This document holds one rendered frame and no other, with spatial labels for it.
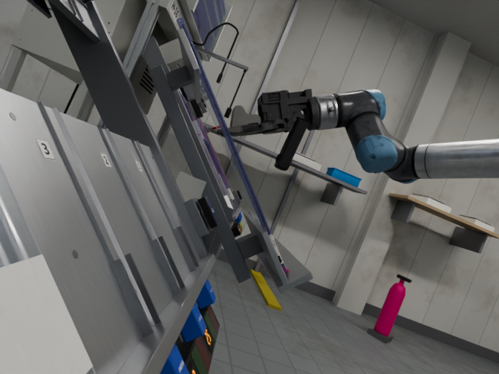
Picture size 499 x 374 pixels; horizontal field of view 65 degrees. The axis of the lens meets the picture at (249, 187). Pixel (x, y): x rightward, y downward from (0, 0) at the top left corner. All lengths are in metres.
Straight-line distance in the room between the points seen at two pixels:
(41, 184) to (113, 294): 0.09
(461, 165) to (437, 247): 4.24
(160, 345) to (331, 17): 4.50
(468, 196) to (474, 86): 1.27
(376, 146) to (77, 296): 0.65
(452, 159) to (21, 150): 0.76
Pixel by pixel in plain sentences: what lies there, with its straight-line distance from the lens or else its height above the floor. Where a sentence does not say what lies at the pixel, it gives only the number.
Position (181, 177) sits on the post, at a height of 0.82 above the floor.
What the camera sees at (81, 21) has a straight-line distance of 0.62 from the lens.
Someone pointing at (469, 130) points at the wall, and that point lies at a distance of 5.22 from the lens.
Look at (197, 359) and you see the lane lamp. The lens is 0.45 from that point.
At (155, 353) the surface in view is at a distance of 0.27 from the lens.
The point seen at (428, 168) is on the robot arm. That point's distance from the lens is 0.89.
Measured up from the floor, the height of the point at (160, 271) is 0.74.
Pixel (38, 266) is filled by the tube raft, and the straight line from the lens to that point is 0.21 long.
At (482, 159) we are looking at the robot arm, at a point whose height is 1.07.
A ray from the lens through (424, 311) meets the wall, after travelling 5.21.
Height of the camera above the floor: 0.85
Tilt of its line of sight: level
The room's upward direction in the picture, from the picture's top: 22 degrees clockwise
